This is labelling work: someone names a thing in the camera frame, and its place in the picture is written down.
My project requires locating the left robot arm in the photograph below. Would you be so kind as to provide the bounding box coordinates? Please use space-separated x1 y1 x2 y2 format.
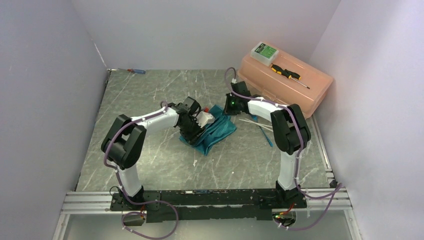
101 97 215 210

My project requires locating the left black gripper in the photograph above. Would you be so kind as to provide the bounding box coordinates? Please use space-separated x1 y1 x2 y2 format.
178 116 207 147

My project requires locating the blue plastic utensil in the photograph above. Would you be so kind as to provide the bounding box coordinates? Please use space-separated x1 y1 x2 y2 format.
250 115 274 147

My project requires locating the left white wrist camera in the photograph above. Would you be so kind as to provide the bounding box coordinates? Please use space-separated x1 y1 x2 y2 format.
195 109 215 128

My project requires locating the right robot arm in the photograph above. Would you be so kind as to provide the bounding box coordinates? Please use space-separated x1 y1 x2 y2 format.
224 81 311 208

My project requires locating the aluminium frame rail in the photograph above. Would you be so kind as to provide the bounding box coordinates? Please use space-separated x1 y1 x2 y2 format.
60 189 353 215

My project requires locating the yellow black screwdriver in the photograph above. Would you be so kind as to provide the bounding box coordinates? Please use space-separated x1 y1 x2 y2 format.
270 63 311 90

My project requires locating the pink plastic toolbox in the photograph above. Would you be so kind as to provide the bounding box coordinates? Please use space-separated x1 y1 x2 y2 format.
237 42 334 118

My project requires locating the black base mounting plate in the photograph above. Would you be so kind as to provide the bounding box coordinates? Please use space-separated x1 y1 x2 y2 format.
110 187 307 223

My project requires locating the teal cloth napkin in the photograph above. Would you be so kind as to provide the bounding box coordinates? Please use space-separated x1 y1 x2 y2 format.
179 104 237 156

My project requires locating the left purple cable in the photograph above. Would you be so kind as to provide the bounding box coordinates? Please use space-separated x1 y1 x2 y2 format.
103 101 180 239

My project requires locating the green white small box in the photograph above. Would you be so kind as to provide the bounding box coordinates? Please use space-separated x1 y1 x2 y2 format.
250 41 279 67

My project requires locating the blue red screwdriver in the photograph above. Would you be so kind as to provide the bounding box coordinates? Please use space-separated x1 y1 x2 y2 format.
117 68 146 75

